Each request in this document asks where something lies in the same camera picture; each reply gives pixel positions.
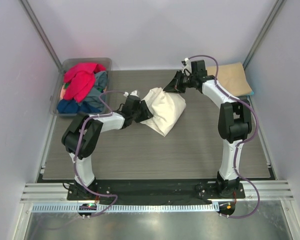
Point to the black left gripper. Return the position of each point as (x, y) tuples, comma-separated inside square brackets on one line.
[(142, 110)]

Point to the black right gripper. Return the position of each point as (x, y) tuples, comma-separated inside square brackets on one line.
[(179, 81)]

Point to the white t shirt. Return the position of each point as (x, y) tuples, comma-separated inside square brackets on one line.
[(166, 109)]

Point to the clear plastic bin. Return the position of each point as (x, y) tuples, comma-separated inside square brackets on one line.
[(67, 64)]

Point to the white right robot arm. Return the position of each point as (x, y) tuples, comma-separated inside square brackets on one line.
[(234, 121)]

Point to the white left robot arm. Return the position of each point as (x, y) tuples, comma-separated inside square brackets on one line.
[(81, 137)]

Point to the grey blue t shirt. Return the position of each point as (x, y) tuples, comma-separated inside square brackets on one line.
[(92, 98)]

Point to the folded beige t shirt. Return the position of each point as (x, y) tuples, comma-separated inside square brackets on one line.
[(232, 77)]

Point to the red t shirt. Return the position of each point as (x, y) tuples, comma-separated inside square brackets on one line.
[(81, 79)]

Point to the dark blue t shirt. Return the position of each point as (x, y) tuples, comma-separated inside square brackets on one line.
[(72, 107)]

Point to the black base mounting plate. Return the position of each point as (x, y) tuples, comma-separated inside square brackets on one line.
[(152, 192)]

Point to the peach pink garment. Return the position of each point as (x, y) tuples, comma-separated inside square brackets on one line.
[(62, 92)]

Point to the left round black base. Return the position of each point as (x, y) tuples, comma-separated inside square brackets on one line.
[(87, 209)]

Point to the round black base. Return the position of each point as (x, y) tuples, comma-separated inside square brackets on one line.
[(87, 209), (226, 208)]

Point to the right round black base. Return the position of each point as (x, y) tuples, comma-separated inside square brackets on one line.
[(226, 208)]

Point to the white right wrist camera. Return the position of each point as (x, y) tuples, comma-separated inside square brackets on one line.
[(187, 65)]

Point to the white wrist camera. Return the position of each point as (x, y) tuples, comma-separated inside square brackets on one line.
[(187, 65), (132, 94)]

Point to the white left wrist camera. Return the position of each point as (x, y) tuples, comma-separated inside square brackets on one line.
[(132, 94)]

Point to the slotted cable duct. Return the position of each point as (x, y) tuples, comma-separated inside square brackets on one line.
[(73, 208)]

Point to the right aluminium frame post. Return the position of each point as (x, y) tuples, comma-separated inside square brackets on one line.
[(270, 19)]

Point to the aluminium frame post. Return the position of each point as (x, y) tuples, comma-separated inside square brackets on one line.
[(270, 19), (41, 33)]

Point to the left aluminium frame post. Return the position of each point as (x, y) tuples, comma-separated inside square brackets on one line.
[(41, 33)]

